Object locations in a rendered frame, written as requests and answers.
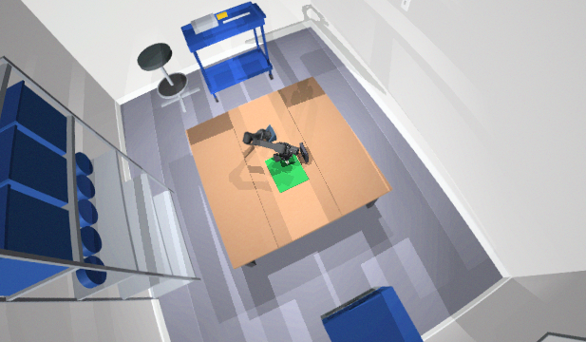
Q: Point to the black cooling fan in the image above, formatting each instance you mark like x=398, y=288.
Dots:
x=304, y=152

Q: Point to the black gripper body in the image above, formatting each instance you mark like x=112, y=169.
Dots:
x=277, y=157

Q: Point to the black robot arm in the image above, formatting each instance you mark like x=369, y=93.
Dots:
x=257, y=137

